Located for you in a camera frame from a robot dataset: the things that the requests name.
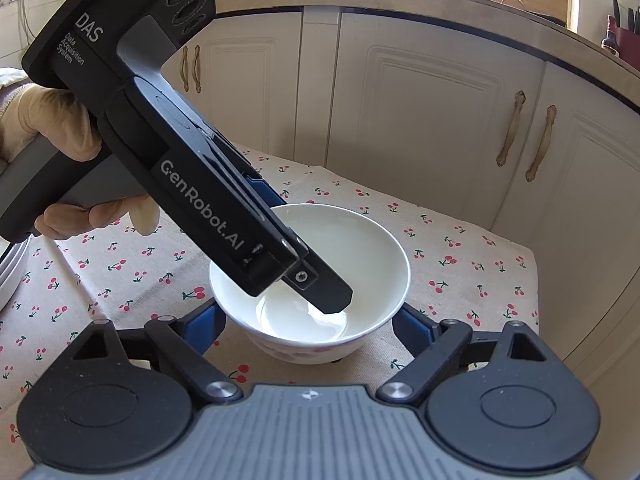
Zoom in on white floral bowl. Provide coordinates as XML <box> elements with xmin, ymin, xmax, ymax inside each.
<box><xmin>209</xmin><ymin>204</ymin><xmax>411</xmax><ymax>365</ymax></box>

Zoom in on white fruit-print plate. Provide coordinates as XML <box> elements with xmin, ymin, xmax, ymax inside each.
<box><xmin>0</xmin><ymin>240</ymin><xmax>29</xmax><ymax>310</ymax></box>

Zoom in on cream kitchen base cabinets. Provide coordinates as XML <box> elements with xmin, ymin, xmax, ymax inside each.
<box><xmin>159</xmin><ymin>0</ymin><xmax>640</xmax><ymax>411</ymax></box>

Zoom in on gloved left hand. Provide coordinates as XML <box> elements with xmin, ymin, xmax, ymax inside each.
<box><xmin>0</xmin><ymin>81</ymin><xmax>162</xmax><ymax>241</ymax></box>

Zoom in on cherry print tablecloth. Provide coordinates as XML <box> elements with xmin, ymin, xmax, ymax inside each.
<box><xmin>1</xmin><ymin>151</ymin><xmax>538</xmax><ymax>479</ymax></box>

